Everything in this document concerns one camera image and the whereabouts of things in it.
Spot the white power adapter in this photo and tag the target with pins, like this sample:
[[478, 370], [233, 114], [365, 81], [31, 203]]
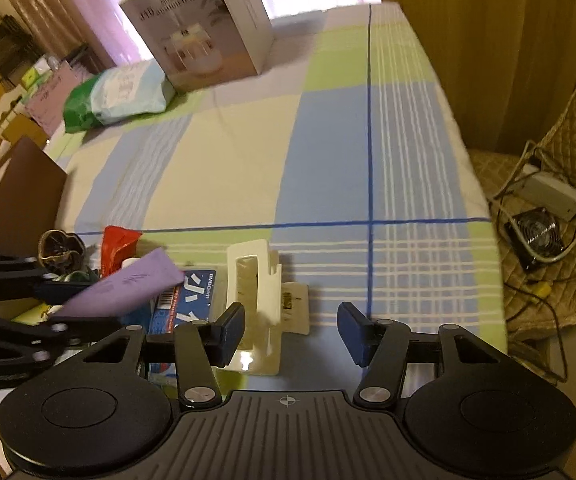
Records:
[[550, 195]]

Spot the black cooling fan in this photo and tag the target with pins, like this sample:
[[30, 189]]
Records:
[[532, 237]]

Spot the green and white pouch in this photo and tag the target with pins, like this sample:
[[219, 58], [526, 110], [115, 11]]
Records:
[[118, 92]]

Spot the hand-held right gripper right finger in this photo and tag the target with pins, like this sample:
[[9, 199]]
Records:
[[352, 332]]

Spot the white plastic holder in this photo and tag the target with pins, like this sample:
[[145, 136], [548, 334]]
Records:
[[253, 290]]

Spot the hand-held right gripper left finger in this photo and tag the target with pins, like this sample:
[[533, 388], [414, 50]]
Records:
[[229, 332]]

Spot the white product carton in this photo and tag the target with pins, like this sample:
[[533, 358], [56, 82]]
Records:
[[208, 25]]

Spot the cardboard box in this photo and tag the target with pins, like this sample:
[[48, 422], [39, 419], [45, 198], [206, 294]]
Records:
[[23, 130]]

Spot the purple tube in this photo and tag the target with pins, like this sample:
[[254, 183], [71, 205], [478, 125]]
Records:
[[128, 282]]

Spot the red foil packet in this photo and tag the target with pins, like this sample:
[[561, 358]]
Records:
[[118, 245]]

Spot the blue packet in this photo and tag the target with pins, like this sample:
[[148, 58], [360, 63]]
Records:
[[193, 300]]

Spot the yellow curtain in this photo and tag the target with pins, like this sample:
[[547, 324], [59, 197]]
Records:
[[467, 50]]

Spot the brown storage box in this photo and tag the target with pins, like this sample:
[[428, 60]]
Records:
[[23, 195]]

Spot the green boxes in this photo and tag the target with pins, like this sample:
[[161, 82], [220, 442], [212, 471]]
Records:
[[33, 75]]

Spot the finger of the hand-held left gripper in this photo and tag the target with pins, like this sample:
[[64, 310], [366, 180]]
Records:
[[78, 329], [53, 291]]

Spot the checked cloth covered desktop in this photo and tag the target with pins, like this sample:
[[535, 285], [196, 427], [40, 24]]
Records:
[[248, 160]]

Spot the pink paper bag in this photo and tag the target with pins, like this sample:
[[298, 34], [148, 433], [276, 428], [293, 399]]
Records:
[[55, 95]]

